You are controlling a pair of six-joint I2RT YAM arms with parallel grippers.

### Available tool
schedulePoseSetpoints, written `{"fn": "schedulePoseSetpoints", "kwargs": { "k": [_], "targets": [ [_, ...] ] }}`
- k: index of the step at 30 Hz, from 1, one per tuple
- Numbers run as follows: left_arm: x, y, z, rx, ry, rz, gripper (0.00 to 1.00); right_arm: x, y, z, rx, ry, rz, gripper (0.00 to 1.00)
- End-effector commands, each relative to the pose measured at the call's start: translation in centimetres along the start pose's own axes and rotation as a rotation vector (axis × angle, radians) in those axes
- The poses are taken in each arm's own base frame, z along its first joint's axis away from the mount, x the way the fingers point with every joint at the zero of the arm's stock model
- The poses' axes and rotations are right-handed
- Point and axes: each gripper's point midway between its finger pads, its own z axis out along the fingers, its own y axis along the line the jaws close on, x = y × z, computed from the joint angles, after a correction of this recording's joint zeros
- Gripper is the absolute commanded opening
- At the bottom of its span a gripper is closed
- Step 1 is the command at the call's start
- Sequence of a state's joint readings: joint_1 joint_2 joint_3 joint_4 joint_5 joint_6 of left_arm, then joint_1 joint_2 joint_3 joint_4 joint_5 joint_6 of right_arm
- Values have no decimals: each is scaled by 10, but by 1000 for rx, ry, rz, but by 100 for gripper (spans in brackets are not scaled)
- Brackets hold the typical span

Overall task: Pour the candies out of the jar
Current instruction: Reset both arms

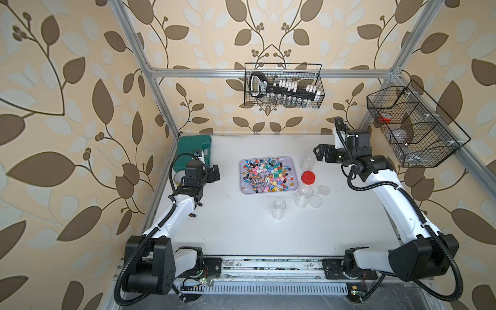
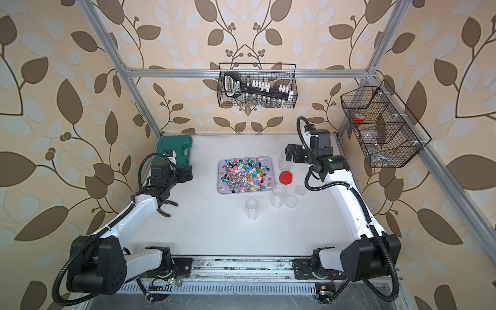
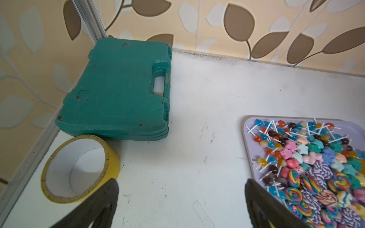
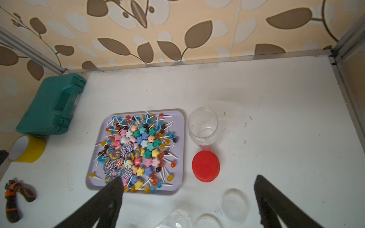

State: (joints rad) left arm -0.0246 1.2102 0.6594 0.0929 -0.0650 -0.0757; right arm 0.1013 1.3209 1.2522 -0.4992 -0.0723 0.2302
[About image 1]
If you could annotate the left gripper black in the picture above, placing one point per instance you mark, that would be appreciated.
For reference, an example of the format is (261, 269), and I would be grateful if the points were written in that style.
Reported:
(209, 177)

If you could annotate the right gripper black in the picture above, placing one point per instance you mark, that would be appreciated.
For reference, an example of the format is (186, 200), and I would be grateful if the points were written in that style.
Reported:
(330, 149)

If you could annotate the clear candy jar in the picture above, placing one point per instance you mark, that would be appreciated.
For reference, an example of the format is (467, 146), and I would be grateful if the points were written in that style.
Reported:
(308, 161)

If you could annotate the red jar lid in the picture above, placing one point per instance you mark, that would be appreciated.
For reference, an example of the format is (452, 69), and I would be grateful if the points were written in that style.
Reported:
(308, 177)

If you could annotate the clear jar colourful candies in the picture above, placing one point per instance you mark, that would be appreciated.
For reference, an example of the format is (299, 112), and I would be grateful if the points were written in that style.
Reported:
(304, 193)

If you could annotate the clear jar dark beads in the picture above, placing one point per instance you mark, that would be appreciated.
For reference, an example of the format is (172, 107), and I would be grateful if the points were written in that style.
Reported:
(278, 209)

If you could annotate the clear plastic jar lid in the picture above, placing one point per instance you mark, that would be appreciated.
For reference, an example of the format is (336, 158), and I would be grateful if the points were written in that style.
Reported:
(315, 201)

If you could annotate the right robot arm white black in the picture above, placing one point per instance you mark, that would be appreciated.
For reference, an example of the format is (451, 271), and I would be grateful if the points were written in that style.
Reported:
(424, 251)

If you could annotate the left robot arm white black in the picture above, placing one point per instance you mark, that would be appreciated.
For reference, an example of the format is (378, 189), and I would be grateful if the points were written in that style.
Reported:
(151, 265)

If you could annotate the pile of star candies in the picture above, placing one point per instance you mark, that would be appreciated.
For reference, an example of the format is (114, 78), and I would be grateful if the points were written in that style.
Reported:
(267, 174)

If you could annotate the green plastic tool case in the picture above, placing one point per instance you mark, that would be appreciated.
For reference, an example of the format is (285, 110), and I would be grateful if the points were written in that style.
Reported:
(187, 144)

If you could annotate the lilac plastic tray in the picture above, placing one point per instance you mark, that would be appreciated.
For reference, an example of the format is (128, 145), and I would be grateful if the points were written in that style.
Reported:
(267, 188)

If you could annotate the pile of lollipops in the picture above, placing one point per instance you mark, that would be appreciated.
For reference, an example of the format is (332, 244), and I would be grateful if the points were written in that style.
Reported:
(288, 180)

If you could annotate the red item in basket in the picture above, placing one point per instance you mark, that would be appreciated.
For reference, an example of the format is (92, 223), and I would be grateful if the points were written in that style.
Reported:
(384, 118)

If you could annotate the black wire basket centre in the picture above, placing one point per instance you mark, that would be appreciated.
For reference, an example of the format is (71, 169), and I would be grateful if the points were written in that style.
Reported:
(304, 73)

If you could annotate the black wire basket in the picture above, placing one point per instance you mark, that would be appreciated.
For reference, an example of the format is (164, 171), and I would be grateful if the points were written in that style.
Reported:
(304, 73)
(422, 133)

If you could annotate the black wire basket right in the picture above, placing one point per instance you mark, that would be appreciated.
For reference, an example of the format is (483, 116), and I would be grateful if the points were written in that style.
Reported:
(422, 133)

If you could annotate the black socket set rail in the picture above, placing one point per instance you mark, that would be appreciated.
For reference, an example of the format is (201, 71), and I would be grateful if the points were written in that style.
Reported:
(260, 86)

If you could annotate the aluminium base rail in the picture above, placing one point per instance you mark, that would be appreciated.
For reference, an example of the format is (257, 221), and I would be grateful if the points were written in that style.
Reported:
(239, 268)

